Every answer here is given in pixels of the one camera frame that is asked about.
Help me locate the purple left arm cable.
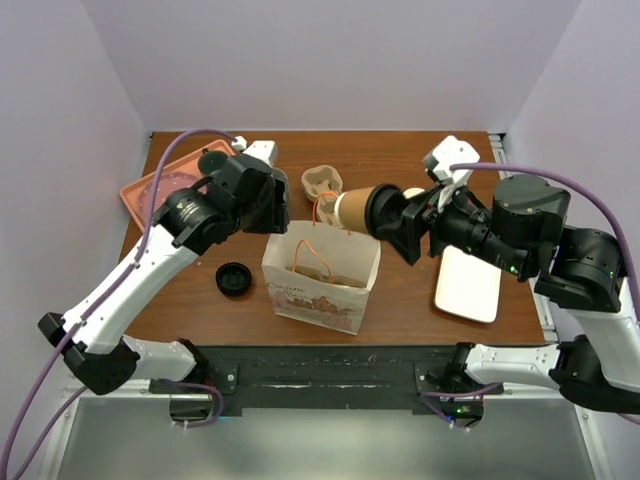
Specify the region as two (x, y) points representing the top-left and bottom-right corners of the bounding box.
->
(0, 128), (239, 480)

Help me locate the cardboard two-cup carrier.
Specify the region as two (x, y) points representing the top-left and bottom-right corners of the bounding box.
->
(301, 165), (343, 226)

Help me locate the white rectangular plate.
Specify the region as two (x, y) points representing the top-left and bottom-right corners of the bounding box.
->
(434, 246), (501, 324)

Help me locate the cream paper takeout bag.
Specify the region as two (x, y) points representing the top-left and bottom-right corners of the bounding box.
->
(262, 200), (381, 335)

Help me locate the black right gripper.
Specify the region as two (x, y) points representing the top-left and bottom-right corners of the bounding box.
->
(376, 171), (530, 275)

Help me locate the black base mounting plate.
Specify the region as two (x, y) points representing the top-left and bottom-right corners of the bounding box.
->
(99, 344), (561, 424)

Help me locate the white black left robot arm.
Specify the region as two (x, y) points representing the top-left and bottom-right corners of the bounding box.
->
(38, 149), (289, 395)

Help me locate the brown paper coffee cup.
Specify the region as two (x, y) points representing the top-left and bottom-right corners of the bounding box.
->
(334, 187), (374, 234)

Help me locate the dark green mug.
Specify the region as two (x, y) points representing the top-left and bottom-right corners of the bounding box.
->
(197, 150), (228, 176)

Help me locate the pink rectangular tray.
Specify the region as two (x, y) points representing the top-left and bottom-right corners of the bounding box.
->
(120, 140), (234, 231)

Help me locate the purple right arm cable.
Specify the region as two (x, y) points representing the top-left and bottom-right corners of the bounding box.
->
(419, 162), (640, 431)

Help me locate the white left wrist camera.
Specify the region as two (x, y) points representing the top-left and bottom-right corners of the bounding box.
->
(231, 136), (279, 167)

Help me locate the pink polka dot plate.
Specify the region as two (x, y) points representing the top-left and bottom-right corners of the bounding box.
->
(135, 171), (199, 220)

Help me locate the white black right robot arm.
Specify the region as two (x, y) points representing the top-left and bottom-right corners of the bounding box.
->
(367, 174), (639, 414)

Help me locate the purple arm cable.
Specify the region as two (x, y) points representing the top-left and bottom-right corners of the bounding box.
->
(0, 128), (239, 480)
(419, 162), (640, 431)

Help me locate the black plastic cup lid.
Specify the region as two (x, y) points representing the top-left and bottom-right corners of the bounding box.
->
(365, 184), (408, 242)

